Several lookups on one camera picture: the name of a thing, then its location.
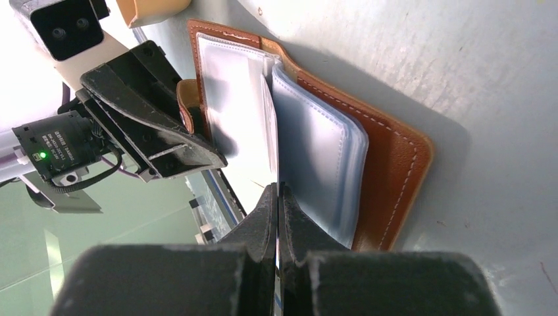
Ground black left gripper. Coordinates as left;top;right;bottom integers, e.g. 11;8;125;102
80;40;227;178

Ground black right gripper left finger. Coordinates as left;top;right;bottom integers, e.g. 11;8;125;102
51;184;278;315

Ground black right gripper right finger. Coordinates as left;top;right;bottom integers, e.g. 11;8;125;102
278;184;501;315

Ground brown leather card holder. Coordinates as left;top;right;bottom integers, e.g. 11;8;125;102
186;18;434;251

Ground white striped credit cards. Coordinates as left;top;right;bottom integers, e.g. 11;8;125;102
249;57;279;186

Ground orange plastic tray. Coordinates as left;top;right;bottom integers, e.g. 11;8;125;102
116;0;191;28

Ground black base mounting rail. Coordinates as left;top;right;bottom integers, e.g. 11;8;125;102
185;169;247;245

